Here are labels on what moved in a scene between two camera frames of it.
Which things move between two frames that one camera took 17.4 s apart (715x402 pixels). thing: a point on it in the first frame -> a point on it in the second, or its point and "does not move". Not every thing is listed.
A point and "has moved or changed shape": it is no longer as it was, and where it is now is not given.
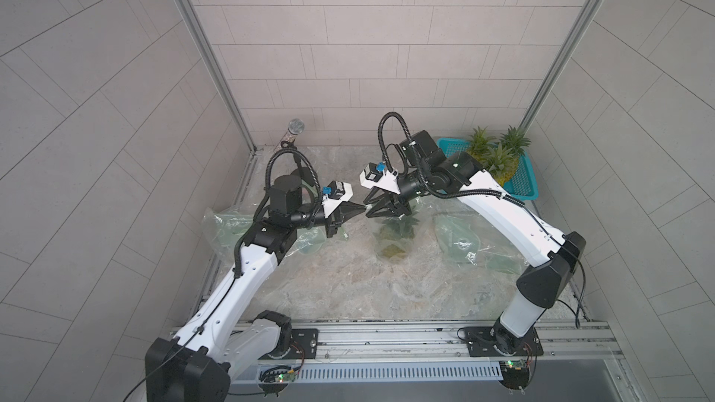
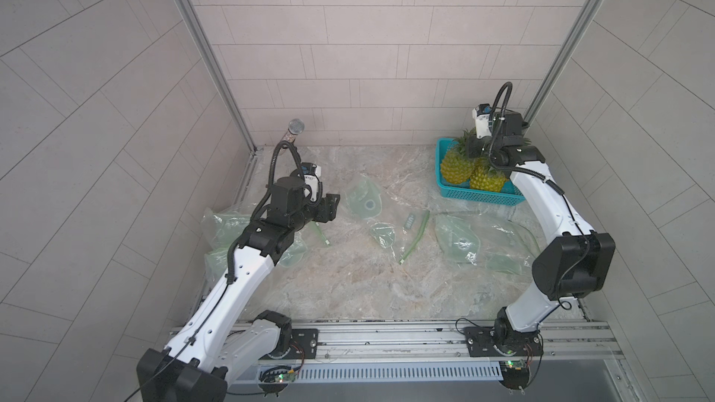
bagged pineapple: x=396 y=236 has moved or changed shape
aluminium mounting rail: x=579 y=343 does not move
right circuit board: x=515 y=373 does not move
